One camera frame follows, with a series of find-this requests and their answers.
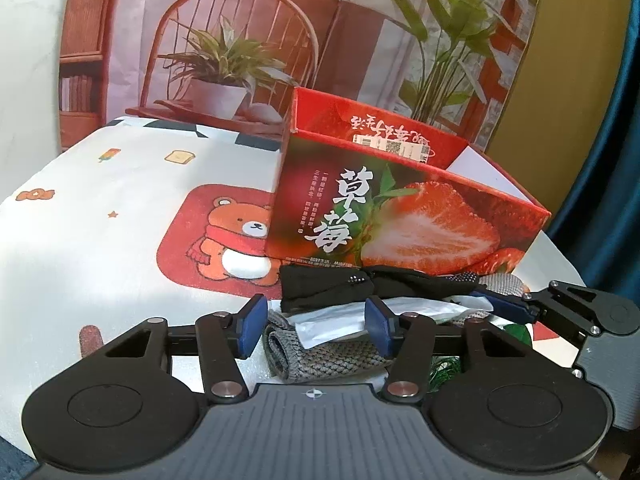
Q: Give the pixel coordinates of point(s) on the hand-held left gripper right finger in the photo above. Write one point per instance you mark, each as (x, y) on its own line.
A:
(377, 327)

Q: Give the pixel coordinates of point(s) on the black cloth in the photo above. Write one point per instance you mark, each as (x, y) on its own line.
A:
(320, 285)

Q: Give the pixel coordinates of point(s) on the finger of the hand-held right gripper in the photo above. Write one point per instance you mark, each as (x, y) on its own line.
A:
(510, 307)

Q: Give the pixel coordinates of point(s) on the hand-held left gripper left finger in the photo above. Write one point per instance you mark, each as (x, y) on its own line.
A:
(252, 325)

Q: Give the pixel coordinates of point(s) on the blue shaggy rug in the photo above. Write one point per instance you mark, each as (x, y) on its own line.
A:
(10, 460)

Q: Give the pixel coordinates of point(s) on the red strawberry print cardboard box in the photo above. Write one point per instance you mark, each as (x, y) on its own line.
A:
(430, 220)

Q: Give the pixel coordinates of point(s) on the white marble pattern board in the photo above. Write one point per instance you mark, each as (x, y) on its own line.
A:
(30, 85)

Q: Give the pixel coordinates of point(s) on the white cartoon print tablecloth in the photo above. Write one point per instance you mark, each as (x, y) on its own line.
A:
(125, 200)

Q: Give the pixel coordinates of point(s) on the grey knitted cloth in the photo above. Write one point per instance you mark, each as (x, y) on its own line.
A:
(330, 360)
(505, 284)

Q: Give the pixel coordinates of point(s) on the teal curtain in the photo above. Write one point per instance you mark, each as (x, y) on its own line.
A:
(615, 160)

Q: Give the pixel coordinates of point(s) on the printed room scene wall tapestry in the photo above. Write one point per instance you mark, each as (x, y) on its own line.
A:
(150, 10)

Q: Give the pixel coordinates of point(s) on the green mesh cloth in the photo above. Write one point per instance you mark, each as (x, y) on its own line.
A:
(445, 370)

